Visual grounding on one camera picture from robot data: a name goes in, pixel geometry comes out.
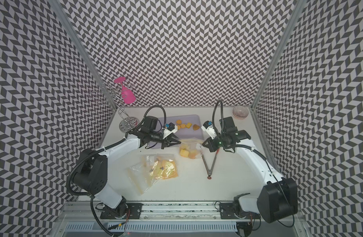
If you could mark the metal wire glass rack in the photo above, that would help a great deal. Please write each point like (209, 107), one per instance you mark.
(114, 92)

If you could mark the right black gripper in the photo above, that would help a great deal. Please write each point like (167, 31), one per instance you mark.
(210, 145)

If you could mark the lavender plastic tray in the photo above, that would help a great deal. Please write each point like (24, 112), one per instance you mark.
(187, 133)

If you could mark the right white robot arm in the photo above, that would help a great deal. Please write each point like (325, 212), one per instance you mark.
(276, 197)

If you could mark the pink plastic wine glass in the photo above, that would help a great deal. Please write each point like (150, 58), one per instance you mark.
(126, 94)

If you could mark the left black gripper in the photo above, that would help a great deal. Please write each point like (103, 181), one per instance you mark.
(167, 140)

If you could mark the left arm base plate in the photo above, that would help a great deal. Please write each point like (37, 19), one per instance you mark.
(122, 212)

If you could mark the red metal tongs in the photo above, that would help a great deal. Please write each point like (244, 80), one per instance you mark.
(210, 169)

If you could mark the clear resealable bag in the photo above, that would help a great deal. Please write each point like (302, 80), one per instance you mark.
(191, 148)

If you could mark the small pink stacked bowls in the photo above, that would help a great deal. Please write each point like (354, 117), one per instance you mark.
(240, 112)

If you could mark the aluminium mounting rail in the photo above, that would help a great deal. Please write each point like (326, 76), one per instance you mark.
(152, 211)

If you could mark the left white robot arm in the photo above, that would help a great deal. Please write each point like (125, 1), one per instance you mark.
(90, 176)

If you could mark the clear bag with cookies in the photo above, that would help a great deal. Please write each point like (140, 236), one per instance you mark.
(150, 169)

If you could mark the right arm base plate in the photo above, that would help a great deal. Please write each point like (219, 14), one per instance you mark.
(228, 211)

